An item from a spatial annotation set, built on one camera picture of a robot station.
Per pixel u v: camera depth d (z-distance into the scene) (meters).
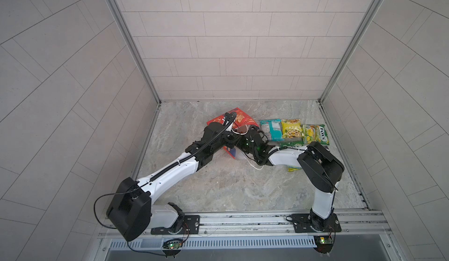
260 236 0.69
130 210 0.39
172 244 0.65
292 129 0.98
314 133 0.96
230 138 0.67
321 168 0.48
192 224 0.71
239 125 0.80
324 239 0.69
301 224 0.71
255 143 0.70
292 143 0.94
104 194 0.39
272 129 0.99
